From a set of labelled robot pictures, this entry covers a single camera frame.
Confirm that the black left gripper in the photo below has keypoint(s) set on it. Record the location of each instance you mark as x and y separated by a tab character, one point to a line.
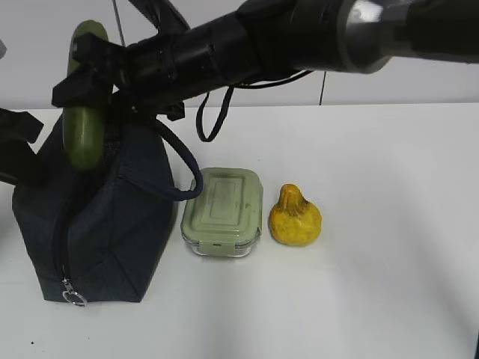
19	163

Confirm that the yellow toy squash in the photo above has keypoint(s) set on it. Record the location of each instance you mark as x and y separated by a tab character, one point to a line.
293	220

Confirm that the green cucumber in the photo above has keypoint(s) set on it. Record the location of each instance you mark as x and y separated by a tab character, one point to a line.
83	127

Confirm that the green lidded glass food container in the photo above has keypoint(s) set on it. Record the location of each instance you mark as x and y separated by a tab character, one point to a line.
225	220

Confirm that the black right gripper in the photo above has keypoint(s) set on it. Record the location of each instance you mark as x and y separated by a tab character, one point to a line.
146	76

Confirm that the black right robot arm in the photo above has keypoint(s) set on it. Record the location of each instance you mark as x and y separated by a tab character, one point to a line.
261	41

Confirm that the dark navy fabric lunch bag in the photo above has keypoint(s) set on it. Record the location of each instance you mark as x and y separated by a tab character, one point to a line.
98	236

